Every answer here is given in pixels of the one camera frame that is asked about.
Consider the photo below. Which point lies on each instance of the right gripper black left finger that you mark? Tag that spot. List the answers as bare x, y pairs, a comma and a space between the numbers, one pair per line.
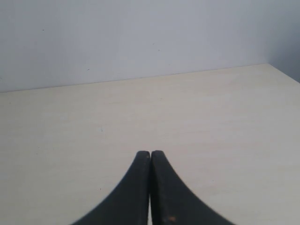
128, 203

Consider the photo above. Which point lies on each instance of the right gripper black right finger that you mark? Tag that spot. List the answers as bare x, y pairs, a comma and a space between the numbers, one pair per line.
172, 202

